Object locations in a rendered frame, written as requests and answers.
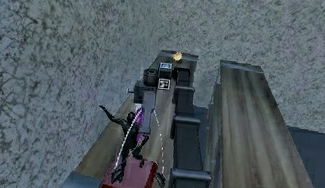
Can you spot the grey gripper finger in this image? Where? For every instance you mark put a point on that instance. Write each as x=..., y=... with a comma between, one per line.
x=127, y=138
x=161, y=141

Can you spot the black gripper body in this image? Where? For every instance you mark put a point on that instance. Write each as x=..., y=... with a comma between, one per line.
x=148, y=95

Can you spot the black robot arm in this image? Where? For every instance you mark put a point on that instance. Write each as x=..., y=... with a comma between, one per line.
x=190, y=152

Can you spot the small orange object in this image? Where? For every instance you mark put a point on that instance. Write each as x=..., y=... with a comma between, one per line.
x=177, y=55

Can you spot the black figure statue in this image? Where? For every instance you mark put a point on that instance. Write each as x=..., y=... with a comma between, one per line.
x=131, y=145

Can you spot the red square box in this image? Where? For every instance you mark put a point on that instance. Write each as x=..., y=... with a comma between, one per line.
x=134, y=183

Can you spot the brown wooden table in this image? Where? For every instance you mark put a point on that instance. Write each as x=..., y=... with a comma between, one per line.
x=104, y=153

